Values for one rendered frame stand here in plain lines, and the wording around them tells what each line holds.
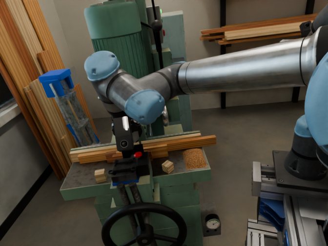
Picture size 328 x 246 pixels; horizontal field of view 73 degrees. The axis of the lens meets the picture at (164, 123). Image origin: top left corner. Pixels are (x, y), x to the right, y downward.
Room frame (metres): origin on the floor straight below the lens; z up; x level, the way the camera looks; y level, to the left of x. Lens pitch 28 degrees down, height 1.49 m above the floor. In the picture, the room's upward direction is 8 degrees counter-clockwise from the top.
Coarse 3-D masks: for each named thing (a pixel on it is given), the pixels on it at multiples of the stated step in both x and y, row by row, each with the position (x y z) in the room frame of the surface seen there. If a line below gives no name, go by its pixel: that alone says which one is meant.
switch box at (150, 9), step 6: (150, 6) 1.11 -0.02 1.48; (156, 6) 1.10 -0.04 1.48; (150, 12) 1.10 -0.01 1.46; (156, 12) 1.10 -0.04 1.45; (150, 18) 1.10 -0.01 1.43; (150, 24) 1.10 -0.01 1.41; (150, 30) 1.10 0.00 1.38; (162, 30) 1.10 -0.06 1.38; (150, 36) 1.10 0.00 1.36; (162, 36) 1.10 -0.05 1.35; (162, 42) 1.10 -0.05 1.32
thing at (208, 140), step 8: (208, 136) 0.83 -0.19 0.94; (152, 144) 0.84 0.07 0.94; (160, 144) 0.83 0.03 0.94; (168, 144) 0.82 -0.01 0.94; (176, 144) 0.82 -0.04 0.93; (184, 144) 0.82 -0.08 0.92; (192, 144) 0.82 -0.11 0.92; (200, 144) 0.82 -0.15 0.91; (208, 144) 0.82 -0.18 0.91; (96, 152) 0.84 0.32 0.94; (104, 152) 0.83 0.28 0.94; (80, 160) 0.83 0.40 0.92; (88, 160) 0.83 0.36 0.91; (96, 160) 0.83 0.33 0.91; (104, 160) 0.83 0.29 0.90
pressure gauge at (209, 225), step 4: (208, 216) 0.62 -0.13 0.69; (212, 216) 0.62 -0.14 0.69; (216, 216) 0.62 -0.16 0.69; (208, 220) 0.60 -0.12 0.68; (212, 220) 0.60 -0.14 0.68; (216, 220) 0.60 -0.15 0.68; (208, 224) 0.60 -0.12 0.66; (212, 224) 0.60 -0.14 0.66; (216, 224) 0.60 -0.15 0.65; (220, 224) 0.60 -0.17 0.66; (212, 228) 0.60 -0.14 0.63
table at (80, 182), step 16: (160, 160) 0.77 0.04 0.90; (176, 160) 0.75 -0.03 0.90; (80, 176) 0.74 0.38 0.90; (160, 176) 0.67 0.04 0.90; (176, 176) 0.67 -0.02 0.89; (192, 176) 0.67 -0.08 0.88; (208, 176) 0.67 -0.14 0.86; (64, 192) 0.67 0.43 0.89; (80, 192) 0.67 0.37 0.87; (96, 192) 0.67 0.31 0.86; (112, 208) 0.57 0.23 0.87
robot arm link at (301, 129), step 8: (304, 120) 0.69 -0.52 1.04; (296, 128) 0.69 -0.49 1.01; (304, 128) 0.66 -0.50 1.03; (296, 136) 0.68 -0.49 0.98; (304, 136) 0.65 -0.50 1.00; (296, 144) 0.68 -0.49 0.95; (304, 144) 0.65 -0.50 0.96; (312, 144) 0.63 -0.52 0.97; (304, 152) 0.64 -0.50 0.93; (312, 152) 0.63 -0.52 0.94
